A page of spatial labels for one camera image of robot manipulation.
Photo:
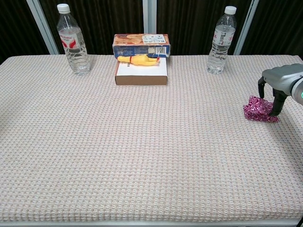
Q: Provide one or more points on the clear bottle with white label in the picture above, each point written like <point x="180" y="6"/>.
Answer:
<point x="220" y="47"/>

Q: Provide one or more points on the grey metal frame post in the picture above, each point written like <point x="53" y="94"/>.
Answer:
<point x="149" y="16"/>
<point x="246" y="26"/>
<point x="43" y="30"/>

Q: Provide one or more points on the orange blue snack box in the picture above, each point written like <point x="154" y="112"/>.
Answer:
<point x="132" y="45"/>

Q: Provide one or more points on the dark brown pleated curtain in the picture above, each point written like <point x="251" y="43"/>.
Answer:
<point x="277" y="30"/>
<point x="16" y="30"/>
<point x="189" y="23"/>
<point x="101" y="19"/>

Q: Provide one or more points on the flat white brown box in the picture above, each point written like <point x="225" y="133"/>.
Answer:
<point x="142" y="76"/>

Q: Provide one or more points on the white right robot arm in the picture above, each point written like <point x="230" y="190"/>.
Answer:
<point x="298" y="92"/>

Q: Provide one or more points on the pink woven tablecloth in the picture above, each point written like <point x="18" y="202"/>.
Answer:
<point x="142" y="153"/>

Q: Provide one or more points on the clear bottle with red label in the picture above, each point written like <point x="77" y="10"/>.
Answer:
<point x="75" y="54"/>

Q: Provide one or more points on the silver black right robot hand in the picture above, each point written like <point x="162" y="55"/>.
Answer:
<point x="281" y="76"/>

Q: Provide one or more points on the yellow rubber chicken toy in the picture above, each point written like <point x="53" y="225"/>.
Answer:
<point x="139" y="60"/>

